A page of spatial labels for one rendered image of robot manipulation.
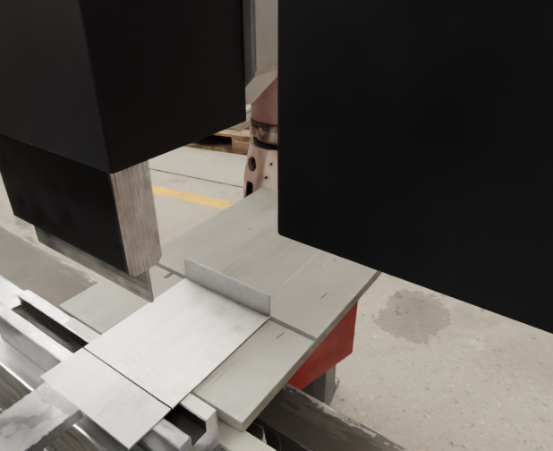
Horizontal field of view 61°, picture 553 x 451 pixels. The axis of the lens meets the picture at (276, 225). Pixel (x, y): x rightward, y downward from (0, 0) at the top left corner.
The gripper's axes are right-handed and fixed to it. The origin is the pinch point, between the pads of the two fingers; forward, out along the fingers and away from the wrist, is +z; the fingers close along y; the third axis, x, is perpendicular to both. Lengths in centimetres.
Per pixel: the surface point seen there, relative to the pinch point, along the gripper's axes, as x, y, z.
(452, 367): -2, 87, 77
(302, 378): -15.1, -5.5, 16.4
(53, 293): 2.6, -33.0, -0.2
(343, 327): -15.1, 2.4, 10.6
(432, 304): 22, 111, 75
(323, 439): -33.0, -22.5, -1.1
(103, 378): -27.0, -37.9, -12.5
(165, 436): -33, -37, -12
